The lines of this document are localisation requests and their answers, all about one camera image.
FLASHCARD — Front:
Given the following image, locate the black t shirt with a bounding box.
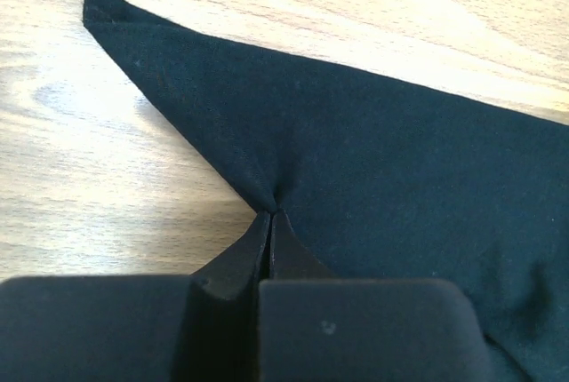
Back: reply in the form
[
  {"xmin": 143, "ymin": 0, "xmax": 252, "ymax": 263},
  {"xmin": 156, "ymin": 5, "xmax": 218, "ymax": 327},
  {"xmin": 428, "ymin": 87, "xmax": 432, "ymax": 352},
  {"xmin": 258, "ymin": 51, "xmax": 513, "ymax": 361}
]
[{"xmin": 83, "ymin": 0, "xmax": 568, "ymax": 381}]

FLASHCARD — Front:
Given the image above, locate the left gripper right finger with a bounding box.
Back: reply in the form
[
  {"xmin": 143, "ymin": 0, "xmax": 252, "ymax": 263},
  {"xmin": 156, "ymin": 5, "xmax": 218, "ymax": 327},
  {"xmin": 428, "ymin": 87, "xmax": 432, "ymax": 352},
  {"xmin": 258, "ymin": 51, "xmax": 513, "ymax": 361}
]
[{"xmin": 257, "ymin": 211, "xmax": 534, "ymax": 382}]

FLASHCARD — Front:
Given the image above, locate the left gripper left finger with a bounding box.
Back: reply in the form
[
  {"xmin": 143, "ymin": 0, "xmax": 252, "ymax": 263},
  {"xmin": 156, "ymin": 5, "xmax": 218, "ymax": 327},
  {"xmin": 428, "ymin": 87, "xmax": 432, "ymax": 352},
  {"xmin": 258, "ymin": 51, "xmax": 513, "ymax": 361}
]
[{"xmin": 1, "ymin": 212, "xmax": 270, "ymax": 381}]

